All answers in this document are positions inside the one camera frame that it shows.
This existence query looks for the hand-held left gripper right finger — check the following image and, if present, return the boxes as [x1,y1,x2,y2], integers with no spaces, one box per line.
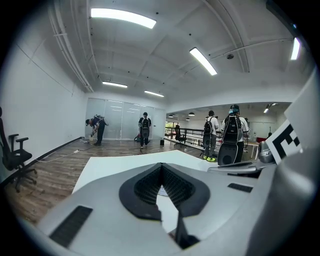
[161,162,211,218]

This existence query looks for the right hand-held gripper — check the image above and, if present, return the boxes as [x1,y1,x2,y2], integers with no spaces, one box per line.
[207,69,320,256]

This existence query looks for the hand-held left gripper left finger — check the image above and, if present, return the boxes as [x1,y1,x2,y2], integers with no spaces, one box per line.
[118,162,163,222]

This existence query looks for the white table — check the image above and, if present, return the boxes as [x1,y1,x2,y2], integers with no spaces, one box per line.
[72,149,218,195]

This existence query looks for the white desk wooden top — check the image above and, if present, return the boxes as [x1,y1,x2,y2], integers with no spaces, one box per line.
[246,141,261,161]

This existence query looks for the black office chair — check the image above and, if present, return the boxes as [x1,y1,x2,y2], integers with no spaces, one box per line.
[0,106,38,193]
[174,124,188,146]

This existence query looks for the black metal railing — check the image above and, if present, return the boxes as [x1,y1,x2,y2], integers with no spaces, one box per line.
[164,126,223,146]

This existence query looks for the window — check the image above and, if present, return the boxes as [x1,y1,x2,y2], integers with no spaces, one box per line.
[165,121,176,137]

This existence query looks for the white ceiling pipes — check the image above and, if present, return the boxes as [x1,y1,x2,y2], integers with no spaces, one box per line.
[47,0,95,93]

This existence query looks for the white cable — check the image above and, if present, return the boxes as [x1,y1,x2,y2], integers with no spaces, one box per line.
[34,150,76,163]

